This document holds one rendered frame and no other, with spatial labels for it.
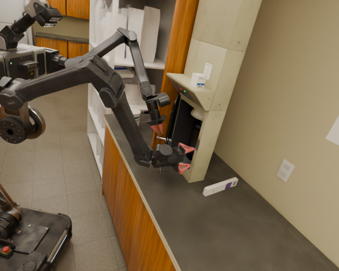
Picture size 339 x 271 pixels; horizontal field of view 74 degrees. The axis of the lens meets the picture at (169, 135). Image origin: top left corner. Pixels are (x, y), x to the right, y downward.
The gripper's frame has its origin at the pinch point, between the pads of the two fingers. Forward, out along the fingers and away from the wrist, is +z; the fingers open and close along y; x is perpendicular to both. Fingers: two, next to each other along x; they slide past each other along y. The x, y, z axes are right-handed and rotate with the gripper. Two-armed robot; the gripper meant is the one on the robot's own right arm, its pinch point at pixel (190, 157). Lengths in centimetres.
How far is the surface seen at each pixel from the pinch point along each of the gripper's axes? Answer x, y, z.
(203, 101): 9.3, 25.2, 6.7
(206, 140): 9.8, 2.9, 15.1
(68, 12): 531, 40, -15
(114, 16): 125, 53, -11
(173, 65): 46, 34, 7
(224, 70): 9.1, 40.8, 13.9
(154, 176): 20.4, -26.3, -7.2
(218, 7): 23, 66, 12
